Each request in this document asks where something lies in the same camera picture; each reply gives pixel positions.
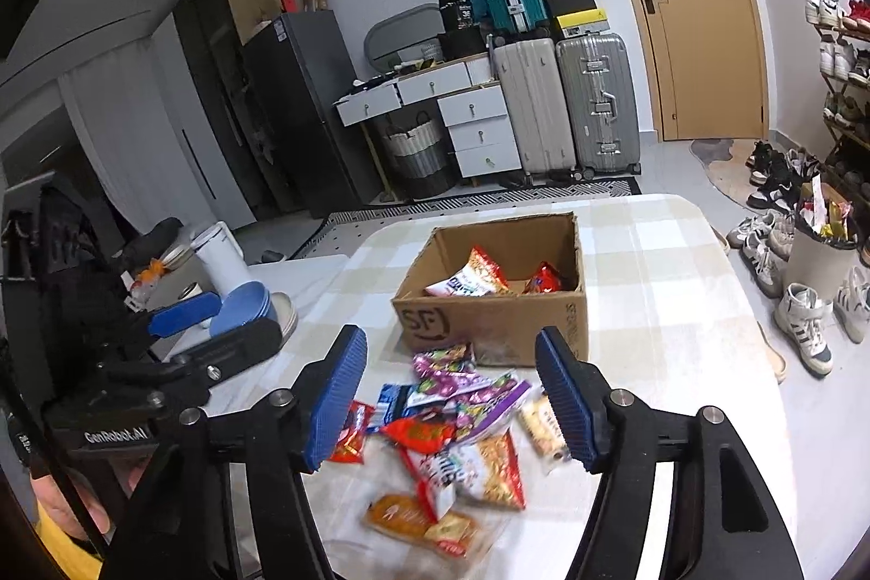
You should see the orange bread packet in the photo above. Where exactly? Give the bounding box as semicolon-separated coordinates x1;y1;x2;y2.
363;493;494;561

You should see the beige biscuit packet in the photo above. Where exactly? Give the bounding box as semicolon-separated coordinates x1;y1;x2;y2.
519;389;571;464

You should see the blue white snack packet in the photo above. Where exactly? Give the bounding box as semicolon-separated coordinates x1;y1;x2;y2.
367;384;437;434

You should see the small red snack packet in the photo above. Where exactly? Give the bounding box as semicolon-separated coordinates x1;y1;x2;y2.
329;401;375;464

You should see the blue bowls stack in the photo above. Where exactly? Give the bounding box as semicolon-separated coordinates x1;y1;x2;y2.
209;281;277;337

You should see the beige plate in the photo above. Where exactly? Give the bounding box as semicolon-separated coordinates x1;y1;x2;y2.
271;291;298;341

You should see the purple candy packet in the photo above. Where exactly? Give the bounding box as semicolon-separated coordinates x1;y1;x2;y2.
407;343;532;445

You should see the orange chips packet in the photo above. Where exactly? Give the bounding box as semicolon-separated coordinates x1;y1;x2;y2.
454;431;526;511

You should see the checkered tablecloth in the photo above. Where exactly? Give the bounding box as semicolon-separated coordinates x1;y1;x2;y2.
222;191;797;580

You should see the SF cardboard box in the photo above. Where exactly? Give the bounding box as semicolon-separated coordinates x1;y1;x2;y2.
392;212;588;366

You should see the white high-top sneaker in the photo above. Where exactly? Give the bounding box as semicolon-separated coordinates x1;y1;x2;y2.
774;283;833;378

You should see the striped laundry basket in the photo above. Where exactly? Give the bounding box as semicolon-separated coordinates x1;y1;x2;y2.
379;109;458;200

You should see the black refrigerator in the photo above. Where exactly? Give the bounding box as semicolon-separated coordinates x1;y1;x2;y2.
243;10;382;218

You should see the white bucket with items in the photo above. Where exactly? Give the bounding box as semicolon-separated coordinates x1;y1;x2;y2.
783;173;861;300

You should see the white drawer desk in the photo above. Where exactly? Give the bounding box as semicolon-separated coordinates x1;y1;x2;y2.
335;53;522;178

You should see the silver suitcase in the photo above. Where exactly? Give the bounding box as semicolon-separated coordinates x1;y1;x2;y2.
556;32;642;178

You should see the beige suitcase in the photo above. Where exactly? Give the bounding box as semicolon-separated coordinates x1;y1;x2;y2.
493;38;578;175

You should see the grey oval mirror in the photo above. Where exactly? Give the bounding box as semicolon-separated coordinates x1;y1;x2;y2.
364;3;444;72

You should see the wooden door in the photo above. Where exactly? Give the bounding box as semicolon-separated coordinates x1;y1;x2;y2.
631;0;768;140

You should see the shoe rack with shoes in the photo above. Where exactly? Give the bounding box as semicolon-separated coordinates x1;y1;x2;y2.
803;0;870;195

